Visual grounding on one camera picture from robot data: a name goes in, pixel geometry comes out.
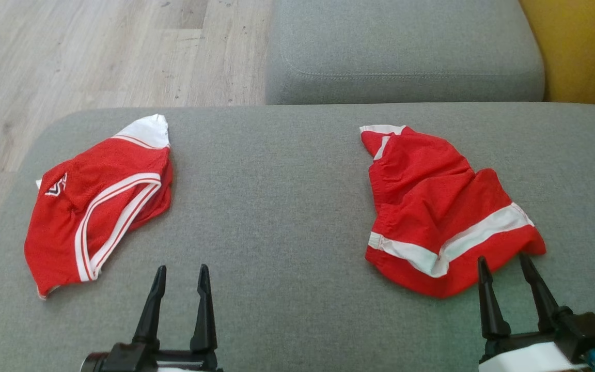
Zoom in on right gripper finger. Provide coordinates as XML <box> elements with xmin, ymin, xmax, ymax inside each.
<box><xmin>519</xmin><ymin>253</ymin><xmax>572</xmax><ymax>332</ymax></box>
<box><xmin>477</xmin><ymin>256</ymin><xmax>511</xmax><ymax>340</ymax></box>

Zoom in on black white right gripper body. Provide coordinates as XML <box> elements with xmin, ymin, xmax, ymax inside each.
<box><xmin>478</xmin><ymin>308</ymin><xmax>595</xmax><ymax>372</ymax></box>

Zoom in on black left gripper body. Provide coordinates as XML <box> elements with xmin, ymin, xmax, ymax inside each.
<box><xmin>81</xmin><ymin>342</ymin><xmax>224</xmax><ymax>372</ymax></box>

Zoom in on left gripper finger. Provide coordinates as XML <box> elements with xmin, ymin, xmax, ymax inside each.
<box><xmin>132</xmin><ymin>265</ymin><xmax>167</xmax><ymax>350</ymax></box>
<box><xmin>190</xmin><ymin>264</ymin><xmax>218</xmax><ymax>353</ymax></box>

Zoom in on red white-trimmed jersey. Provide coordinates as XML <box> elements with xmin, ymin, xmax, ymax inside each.
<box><xmin>24</xmin><ymin>114</ymin><xmax>174</xmax><ymax>300</ymax></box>

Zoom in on red white-striped shorts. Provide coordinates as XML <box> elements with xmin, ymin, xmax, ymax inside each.
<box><xmin>359</xmin><ymin>125</ymin><xmax>547</xmax><ymax>299</ymax></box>

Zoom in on large grey sofa seat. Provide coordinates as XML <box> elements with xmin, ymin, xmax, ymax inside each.
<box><xmin>0</xmin><ymin>102</ymin><xmax>595</xmax><ymax>372</ymax></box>

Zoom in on yellow upholstered block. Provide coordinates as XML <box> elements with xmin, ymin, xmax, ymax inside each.
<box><xmin>519</xmin><ymin>0</ymin><xmax>595</xmax><ymax>110</ymax></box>

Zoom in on small grey sofa cushion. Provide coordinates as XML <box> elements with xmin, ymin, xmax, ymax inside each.
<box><xmin>265</xmin><ymin>0</ymin><xmax>545</xmax><ymax>106</ymax></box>

